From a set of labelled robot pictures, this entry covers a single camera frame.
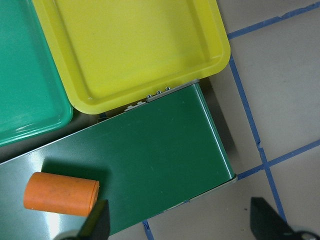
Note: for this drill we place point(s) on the yellow plastic tray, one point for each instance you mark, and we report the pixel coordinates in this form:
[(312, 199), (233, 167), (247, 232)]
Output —
[(110, 53)]

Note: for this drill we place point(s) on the plain orange cylinder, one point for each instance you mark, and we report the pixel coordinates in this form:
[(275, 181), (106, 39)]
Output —
[(60, 194)]

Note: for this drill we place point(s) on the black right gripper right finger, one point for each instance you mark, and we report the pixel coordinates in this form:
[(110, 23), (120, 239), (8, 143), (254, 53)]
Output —
[(266, 224)]

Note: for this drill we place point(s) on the green conveyor belt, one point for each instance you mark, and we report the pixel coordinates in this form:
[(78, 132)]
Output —
[(147, 160)]

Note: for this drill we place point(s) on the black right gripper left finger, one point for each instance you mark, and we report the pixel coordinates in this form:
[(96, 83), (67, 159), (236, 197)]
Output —
[(97, 225)]

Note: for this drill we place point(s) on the green plastic tray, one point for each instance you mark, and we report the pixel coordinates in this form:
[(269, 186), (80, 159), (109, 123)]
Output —
[(33, 100)]

